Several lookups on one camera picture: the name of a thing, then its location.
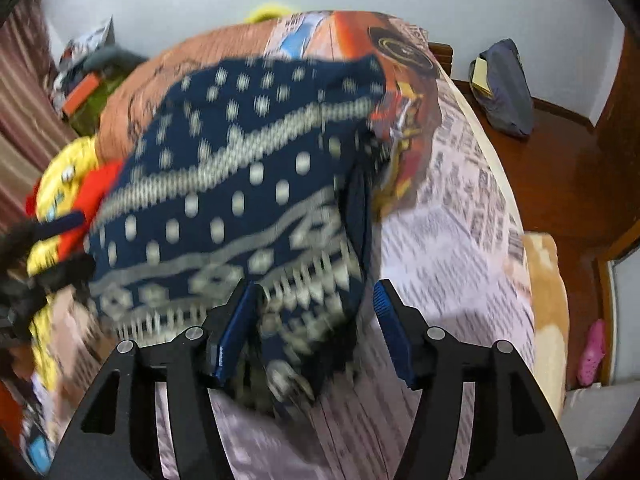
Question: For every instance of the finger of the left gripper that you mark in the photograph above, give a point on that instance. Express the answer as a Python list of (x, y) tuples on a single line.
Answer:
[(23, 235), (32, 294)]

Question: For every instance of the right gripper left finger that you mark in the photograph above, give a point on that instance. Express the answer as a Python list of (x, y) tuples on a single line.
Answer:
[(113, 434)]

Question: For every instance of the navy patterned hooded garment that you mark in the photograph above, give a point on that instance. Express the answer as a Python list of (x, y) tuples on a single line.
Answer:
[(254, 169)]

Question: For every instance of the red fuzzy cloth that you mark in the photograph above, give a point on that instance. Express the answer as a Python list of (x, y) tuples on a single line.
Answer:
[(30, 203)]

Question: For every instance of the red folded garment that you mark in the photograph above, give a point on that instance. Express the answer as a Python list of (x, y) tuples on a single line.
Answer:
[(94, 188)]

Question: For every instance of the yellow cartoon blanket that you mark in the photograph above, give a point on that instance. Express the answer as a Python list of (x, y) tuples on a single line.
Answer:
[(59, 186)]

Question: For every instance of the striped maroon curtain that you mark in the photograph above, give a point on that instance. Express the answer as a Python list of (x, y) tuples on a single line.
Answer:
[(31, 132)]

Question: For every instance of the pink slipper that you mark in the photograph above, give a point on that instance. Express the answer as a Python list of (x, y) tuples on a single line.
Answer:
[(593, 354)]

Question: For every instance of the green and orange box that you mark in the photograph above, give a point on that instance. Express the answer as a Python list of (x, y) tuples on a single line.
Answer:
[(84, 105)]

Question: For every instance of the dark grey cloth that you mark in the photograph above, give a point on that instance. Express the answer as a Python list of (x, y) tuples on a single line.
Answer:
[(112, 56)]

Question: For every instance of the printed bed sheet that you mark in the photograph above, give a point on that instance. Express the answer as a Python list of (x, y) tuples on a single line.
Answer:
[(449, 231)]

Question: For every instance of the dark blue bag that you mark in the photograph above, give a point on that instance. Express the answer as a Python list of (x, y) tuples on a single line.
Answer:
[(499, 85)]

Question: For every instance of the wooden bed frame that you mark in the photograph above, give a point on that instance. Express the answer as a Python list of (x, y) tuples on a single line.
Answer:
[(580, 184)]

